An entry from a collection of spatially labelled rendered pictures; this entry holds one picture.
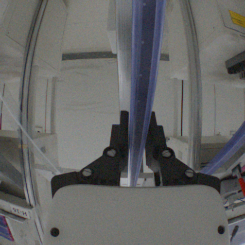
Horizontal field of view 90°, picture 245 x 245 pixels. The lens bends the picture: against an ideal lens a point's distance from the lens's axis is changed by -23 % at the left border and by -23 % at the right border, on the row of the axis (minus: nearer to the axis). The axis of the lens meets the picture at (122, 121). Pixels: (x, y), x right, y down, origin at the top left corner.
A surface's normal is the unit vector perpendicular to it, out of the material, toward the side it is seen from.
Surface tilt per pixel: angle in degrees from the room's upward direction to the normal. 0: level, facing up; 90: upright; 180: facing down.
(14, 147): 90
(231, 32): 90
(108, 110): 90
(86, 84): 90
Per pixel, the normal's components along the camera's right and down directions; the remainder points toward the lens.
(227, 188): 0.00, -0.68
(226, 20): -0.01, 0.02
